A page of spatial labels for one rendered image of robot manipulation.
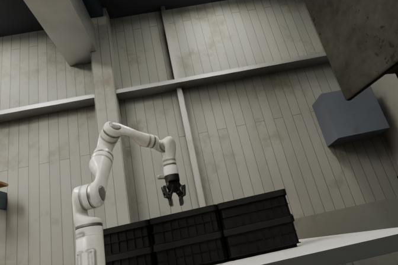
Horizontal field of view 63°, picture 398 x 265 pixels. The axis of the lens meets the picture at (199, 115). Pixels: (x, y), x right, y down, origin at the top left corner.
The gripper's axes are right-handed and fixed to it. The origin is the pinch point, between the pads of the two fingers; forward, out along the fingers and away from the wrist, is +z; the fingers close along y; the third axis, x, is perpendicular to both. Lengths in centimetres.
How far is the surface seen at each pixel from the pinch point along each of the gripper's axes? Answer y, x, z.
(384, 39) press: 105, -88, -68
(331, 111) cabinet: 310, 52, -110
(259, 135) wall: 260, 140, -109
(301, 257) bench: -22, -80, 31
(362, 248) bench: -9, -90, 32
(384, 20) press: 103, -93, -77
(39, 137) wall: 17, 329, -168
